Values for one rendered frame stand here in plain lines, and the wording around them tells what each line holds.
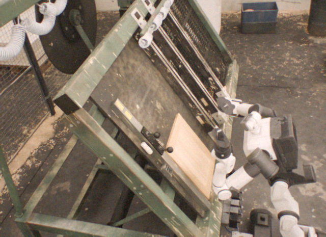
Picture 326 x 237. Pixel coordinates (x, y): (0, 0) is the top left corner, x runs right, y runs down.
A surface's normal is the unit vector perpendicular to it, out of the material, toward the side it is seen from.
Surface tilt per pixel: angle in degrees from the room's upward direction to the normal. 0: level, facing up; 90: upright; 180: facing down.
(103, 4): 90
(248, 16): 90
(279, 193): 90
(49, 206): 0
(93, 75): 58
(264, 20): 90
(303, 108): 0
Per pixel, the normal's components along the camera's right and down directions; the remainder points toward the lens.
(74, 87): 0.77, -0.34
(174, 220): -0.24, 0.62
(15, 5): 0.97, 0.08
